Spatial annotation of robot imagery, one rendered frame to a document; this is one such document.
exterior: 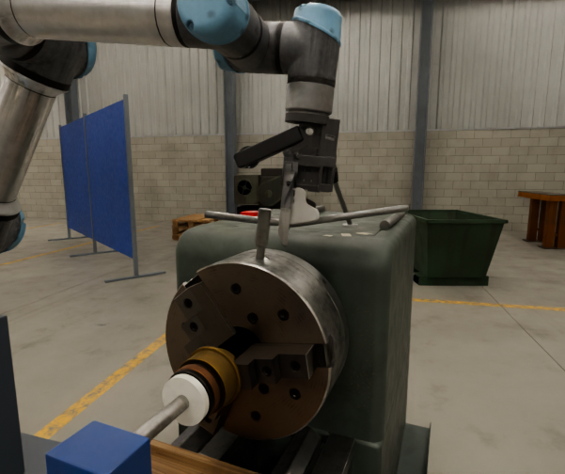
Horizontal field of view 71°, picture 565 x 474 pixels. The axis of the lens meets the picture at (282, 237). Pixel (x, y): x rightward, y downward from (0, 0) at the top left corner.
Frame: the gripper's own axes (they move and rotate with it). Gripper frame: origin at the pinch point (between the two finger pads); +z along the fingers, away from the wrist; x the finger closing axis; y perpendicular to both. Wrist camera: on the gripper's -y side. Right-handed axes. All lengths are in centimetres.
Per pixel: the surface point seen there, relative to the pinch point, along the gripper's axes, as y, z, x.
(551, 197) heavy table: 461, 11, 673
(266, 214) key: -2.9, -3.6, -1.1
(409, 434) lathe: 46, 71, 50
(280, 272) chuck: 0.5, 4.9, -4.3
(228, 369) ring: -5.2, 17.1, -14.2
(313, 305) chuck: 6.1, 8.8, -6.9
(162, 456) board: -16.8, 40.1, -5.9
